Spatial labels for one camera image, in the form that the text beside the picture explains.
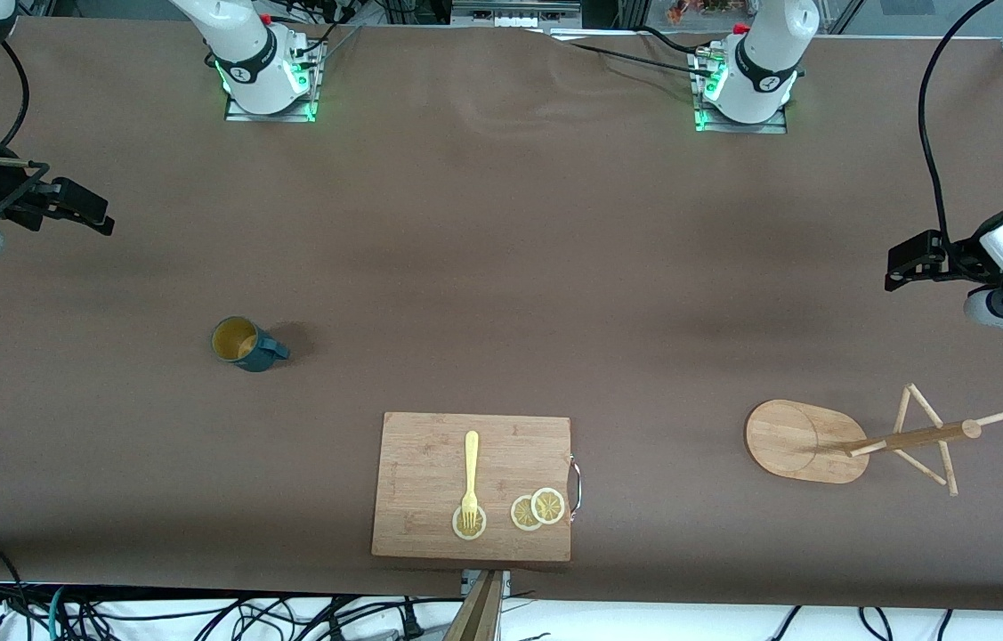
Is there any brown table cover sheet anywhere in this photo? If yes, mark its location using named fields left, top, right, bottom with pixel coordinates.
left=0, top=16, right=1003, bottom=615

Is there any long black table cable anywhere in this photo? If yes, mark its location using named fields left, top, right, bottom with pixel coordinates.
left=546, top=31, right=721, bottom=81

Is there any lemon slice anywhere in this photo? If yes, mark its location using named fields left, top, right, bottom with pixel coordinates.
left=510, top=495, right=545, bottom=532
left=530, top=487, right=566, bottom=525
left=452, top=504, right=488, bottom=541

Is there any small metal bracket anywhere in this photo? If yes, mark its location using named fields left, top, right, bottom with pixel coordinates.
left=461, top=569, right=512, bottom=597

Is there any yellow plastic fork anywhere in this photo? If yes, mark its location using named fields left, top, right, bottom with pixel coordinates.
left=461, top=431, right=481, bottom=528

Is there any wooden cutting board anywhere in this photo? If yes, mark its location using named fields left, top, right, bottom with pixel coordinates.
left=371, top=411, right=583, bottom=564

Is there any wooden beam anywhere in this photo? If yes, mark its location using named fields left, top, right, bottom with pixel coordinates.
left=443, top=570, right=504, bottom=641

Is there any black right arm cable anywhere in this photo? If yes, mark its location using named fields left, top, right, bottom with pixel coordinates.
left=0, top=39, right=31, bottom=149

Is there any grey power strip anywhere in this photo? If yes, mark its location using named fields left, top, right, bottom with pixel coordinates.
left=451, top=0, right=583, bottom=29

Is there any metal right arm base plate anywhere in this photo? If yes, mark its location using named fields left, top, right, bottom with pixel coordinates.
left=223, top=37, right=326, bottom=124

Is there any wooden cup rack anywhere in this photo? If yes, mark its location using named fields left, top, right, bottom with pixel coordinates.
left=744, top=383, right=1003, bottom=498

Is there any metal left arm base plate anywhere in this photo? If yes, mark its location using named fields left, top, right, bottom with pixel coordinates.
left=688, top=46, right=792, bottom=136

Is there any teal ribbed cup with handle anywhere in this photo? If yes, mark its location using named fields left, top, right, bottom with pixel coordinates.
left=211, top=316, right=291, bottom=373

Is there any short black table cable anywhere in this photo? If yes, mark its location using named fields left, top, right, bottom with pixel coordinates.
left=638, top=24, right=708, bottom=56

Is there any teal cable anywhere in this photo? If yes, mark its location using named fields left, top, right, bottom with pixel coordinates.
left=44, top=585, right=67, bottom=641

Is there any thin black gripper cable loop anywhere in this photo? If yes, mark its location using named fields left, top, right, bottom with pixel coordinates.
left=0, top=155, right=52, bottom=225

